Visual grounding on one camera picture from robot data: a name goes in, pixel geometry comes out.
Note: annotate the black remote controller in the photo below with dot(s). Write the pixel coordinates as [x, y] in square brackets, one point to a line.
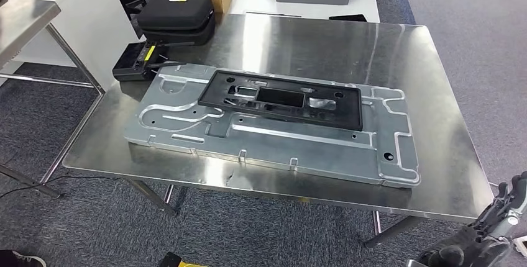
[129, 65]

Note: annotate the stamped metal plate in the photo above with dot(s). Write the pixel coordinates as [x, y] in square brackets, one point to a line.
[288, 150]

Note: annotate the steel workbench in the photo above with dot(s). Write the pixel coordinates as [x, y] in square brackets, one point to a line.
[308, 43]

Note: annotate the black zip case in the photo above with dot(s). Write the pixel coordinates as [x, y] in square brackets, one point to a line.
[175, 16]

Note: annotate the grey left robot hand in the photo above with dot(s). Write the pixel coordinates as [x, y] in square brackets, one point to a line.
[169, 262]

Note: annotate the white cabinet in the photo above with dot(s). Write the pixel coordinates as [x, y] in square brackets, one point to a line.
[82, 18]

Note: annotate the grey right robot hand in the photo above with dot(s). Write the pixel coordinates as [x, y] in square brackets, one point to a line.
[490, 232]

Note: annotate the black plastic frame part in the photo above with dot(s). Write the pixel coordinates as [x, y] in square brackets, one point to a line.
[288, 119]

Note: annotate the steel side table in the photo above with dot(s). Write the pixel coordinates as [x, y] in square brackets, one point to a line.
[20, 22]

